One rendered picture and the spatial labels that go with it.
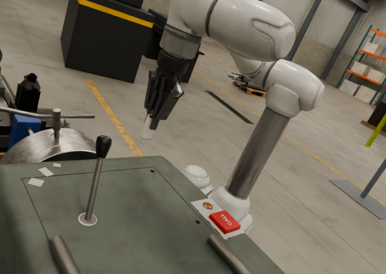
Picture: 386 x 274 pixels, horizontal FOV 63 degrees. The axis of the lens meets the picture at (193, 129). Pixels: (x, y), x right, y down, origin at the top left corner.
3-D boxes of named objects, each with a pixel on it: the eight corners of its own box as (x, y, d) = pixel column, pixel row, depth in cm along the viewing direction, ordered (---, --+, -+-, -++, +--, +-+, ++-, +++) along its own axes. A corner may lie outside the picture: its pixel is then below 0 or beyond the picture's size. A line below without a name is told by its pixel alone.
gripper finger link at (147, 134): (158, 115, 83) (159, 116, 83) (150, 138, 86) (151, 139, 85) (149, 115, 81) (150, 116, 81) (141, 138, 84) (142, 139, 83)
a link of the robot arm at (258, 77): (245, 38, 116) (278, 52, 111) (257, 52, 132) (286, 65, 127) (228, 70, 118) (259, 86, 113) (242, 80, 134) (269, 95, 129)
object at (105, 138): (111, 161, 66) (118, 141, 64) (97, 162, 63) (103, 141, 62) (103, 150, 68) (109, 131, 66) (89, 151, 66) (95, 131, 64)
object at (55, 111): (60, 142, 92) (61, 107, 87) (61, 146, 91) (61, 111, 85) (52, 142, 91) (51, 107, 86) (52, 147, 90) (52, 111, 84)
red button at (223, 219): (238, 231, 79) (242, 225, 78) (223, 236, 75) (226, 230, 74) (222, 215, 83) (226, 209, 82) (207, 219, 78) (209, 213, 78)
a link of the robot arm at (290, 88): (205, 213, 148) (245, 243, 139) (188, 225, 134) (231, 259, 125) (284, 58, 125) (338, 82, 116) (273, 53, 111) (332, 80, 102)
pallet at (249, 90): (260, 90, 1015) (262, 86, 1010) (277, 101, 951) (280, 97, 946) (231, 83, 946) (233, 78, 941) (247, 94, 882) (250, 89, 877)
